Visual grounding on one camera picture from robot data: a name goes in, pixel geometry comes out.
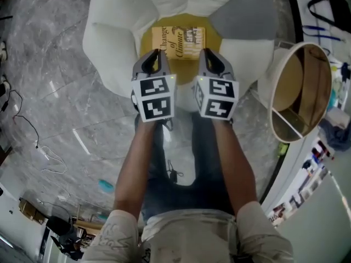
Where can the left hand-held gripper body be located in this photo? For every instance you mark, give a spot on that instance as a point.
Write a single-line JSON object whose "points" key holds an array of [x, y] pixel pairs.
{"points": [[156, 100]]}

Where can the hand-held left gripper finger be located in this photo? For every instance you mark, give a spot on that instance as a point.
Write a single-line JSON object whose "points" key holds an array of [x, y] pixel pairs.
{"points": [[165, 64], [140, 64]]}

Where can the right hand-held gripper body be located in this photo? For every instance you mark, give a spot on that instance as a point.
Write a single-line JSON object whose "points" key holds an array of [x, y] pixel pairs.
{"points": [[219, 100]]}

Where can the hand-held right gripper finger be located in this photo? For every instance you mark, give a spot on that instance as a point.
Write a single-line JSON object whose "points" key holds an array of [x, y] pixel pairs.
{"points": [[203, 63], [223, 64]]}

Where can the yellow book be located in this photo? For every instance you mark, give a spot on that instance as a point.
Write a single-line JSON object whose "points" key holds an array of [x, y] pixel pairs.
{"points": [[160, 41]]}

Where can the white flower-shaped seat cushion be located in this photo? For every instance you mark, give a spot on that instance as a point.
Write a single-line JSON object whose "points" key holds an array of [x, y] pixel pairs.
{"points": [[115, 37]]}

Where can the person's right forearm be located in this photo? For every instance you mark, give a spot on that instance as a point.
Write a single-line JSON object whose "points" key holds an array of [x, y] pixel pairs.
{"points": [[235, 168]]}

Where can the person's left forearm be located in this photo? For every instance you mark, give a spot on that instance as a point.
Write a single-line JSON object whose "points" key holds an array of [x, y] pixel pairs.
{"points": [[137, 168]]}

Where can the round wooden shelf drum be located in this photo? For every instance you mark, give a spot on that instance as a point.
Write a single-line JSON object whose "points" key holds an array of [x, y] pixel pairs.
{"points": [[290, 92]]}

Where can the person's blue jeans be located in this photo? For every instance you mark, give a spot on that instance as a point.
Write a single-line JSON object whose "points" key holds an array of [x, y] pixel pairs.
{"points": [[208, 190]]}

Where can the white window ledge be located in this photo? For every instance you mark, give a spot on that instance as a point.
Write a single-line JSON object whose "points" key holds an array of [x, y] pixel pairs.
{"points": [[300, 7]]}

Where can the teal plastic item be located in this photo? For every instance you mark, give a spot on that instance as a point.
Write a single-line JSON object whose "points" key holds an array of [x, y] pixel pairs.
{"points": [[105, 185]]}

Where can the teal plastic bag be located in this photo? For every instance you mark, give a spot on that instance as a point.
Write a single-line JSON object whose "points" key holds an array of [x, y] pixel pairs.
{"points": [[333, 97]]}

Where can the cola bottle red cap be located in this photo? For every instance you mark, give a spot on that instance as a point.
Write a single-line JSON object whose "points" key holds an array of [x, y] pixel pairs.
{"points": [[322, 152]]}

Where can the white paper bag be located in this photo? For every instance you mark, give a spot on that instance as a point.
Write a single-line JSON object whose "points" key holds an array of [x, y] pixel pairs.
{"points": [[337, 118]]}

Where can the blue checked cloth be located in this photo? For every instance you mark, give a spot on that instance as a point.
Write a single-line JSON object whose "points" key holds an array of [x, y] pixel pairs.
{"points": [[336, 136]]}

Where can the black bag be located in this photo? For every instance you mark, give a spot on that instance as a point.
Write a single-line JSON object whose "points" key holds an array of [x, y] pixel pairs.
{"points": [[342, 7]]}

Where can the person's beige shirt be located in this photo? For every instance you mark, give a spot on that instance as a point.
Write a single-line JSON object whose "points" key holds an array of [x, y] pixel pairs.
{"points": [[189, 237]]}

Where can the grey roller blind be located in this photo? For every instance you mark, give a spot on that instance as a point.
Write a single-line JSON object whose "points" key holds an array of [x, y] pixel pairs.
{"points": [[315, 229]]}

